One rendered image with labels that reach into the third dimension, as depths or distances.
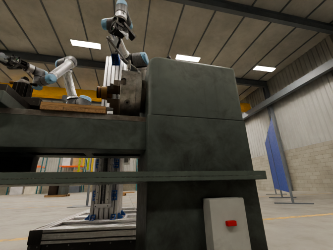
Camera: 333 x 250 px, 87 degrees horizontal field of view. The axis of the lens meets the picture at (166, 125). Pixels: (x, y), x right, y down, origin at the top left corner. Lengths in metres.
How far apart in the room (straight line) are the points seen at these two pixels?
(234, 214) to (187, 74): 0.79
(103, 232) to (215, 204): 0.93
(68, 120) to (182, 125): 0.58
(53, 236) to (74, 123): 0.94
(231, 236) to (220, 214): 0.10
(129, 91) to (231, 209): 0.80
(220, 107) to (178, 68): 0.35
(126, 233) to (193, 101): 1.06
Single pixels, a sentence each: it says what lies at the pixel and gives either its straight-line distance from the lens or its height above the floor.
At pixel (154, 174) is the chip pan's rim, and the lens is 0.78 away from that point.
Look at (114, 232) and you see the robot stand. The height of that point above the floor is 0.19.
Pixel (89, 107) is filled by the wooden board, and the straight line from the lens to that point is 0.98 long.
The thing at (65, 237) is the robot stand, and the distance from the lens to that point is 1.64.
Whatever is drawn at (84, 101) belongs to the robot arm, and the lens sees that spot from 1.93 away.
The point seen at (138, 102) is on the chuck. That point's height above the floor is 0.98.
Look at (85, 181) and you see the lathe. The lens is 0.78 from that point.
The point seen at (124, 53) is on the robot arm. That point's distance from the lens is 1.70.
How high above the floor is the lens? 0.50
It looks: 19 degrees up
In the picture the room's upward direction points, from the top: 2 degrees counter-clockwise
